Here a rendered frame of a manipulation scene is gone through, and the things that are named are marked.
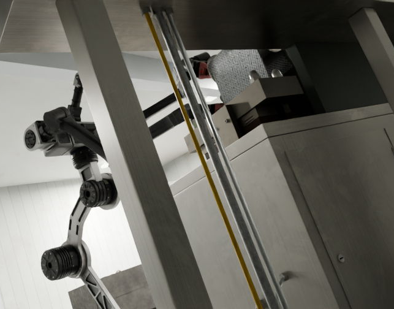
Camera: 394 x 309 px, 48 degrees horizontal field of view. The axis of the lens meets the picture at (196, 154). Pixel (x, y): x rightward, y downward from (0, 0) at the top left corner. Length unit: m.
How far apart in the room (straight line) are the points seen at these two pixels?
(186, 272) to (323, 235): 0.55
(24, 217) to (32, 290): 1.32
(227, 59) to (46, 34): 0.82
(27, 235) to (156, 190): 8.00
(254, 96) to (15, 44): 0.63
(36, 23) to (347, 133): 0.91
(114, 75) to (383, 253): 0.88
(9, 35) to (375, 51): 0.97
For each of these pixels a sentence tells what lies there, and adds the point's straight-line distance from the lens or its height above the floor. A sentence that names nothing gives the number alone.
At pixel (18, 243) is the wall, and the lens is 8.52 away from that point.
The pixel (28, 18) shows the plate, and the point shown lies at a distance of 0.88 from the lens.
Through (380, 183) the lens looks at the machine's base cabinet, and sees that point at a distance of 1.41.
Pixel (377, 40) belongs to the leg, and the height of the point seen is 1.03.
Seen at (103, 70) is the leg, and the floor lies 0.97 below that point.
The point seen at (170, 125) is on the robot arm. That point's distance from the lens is 1.78.
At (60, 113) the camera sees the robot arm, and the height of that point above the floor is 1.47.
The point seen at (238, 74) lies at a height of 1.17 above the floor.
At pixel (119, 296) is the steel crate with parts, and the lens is 7.00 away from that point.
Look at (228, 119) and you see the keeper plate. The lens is 1.29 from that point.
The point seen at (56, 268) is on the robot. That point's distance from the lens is 2.62.
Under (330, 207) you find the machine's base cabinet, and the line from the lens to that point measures 1.20.
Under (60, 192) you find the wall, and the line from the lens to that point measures 9.30.
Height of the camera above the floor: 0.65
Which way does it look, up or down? 12 degrees up
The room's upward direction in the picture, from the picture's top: 21 degrees counter-clockwise
